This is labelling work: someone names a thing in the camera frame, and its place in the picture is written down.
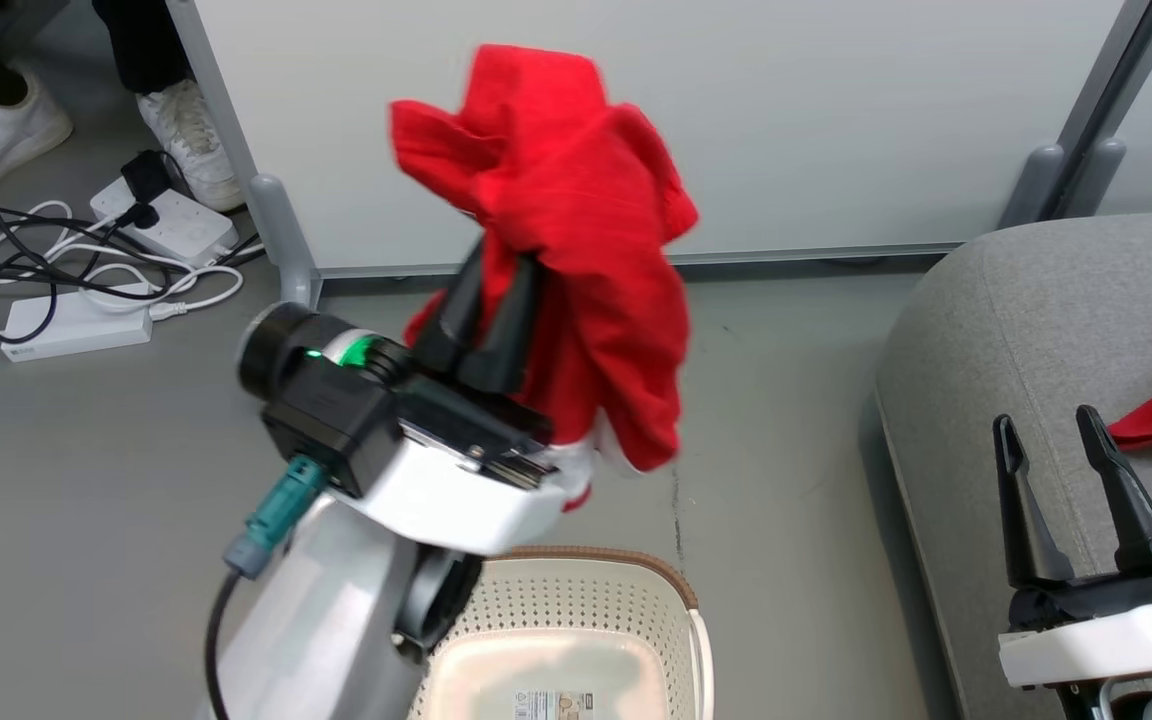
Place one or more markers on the white perforated laundry basket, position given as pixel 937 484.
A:
pixel 576 620

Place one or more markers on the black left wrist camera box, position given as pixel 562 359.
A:
pixel 326 425

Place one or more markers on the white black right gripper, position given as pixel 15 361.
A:
pixel 1106 640

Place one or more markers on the teal left camera connector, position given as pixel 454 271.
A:
pixel 276 510

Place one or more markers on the white partition panel grey frame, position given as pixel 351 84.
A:
pixel 836 120

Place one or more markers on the black power adapter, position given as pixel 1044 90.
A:
pixel 146 175

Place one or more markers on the grey fabric sofa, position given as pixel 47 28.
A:
pixel 1016 330

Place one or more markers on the grey partition foot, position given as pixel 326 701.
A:
pixel 286 240
pixel 1036 185

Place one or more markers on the red garment with white trim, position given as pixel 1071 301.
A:
pixel 576 200

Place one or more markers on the white power strip with plugs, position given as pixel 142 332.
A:
pixel 176 225

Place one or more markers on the white long power strip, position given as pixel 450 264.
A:
pixel 76 325

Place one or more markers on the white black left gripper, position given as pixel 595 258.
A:
pixel 456 490

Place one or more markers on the printed basket label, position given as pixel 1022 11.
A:
pixel 551 705

